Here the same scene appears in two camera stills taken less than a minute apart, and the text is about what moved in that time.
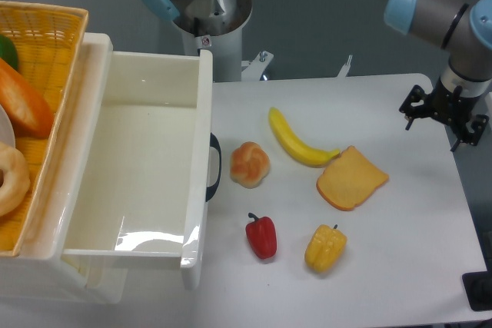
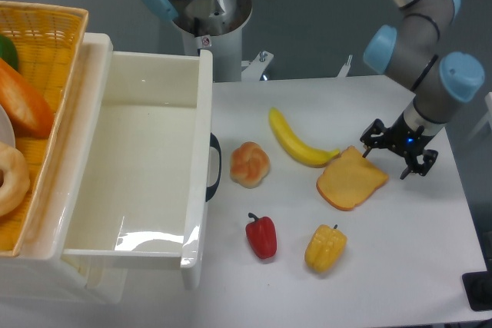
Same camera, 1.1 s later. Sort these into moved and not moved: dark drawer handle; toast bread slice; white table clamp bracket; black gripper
Moved: black gripper
Not moved: white table clamp bracket; toast bread slice; dark drawer handle
